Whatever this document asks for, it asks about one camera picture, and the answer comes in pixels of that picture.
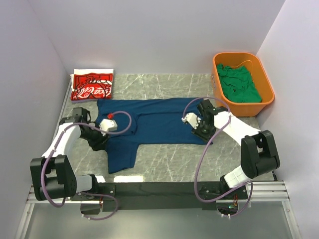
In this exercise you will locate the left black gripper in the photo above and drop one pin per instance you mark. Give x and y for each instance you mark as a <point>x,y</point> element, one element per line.
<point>100,143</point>

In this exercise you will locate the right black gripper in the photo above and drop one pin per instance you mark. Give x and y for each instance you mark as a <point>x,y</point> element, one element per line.
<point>206,137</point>

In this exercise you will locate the dark blue t-shirt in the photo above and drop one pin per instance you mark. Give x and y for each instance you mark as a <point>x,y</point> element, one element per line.
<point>156,121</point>

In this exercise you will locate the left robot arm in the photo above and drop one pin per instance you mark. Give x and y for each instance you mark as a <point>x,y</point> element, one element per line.
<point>53,173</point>

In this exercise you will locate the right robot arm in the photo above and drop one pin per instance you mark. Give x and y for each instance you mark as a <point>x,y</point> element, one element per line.
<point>259,153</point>

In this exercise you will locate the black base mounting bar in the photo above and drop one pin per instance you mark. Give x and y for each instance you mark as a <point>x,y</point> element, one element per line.
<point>160,195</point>

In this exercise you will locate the green t-shirt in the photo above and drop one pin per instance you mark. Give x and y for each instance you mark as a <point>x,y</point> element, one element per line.
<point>237,84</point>

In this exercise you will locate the orange plastic bin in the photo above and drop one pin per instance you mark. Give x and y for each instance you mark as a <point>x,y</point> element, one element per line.
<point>259,77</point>

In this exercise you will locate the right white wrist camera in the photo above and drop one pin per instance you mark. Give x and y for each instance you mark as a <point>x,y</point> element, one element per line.
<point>192,119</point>

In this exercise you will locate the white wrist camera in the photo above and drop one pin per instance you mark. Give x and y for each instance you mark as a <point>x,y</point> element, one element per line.
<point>192,119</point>
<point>108,124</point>

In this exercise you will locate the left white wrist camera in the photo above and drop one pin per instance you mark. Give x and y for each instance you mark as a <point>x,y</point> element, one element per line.
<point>108,124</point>

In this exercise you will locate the aluminium extrusion rail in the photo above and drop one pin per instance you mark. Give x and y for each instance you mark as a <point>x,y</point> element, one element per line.
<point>266,214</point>

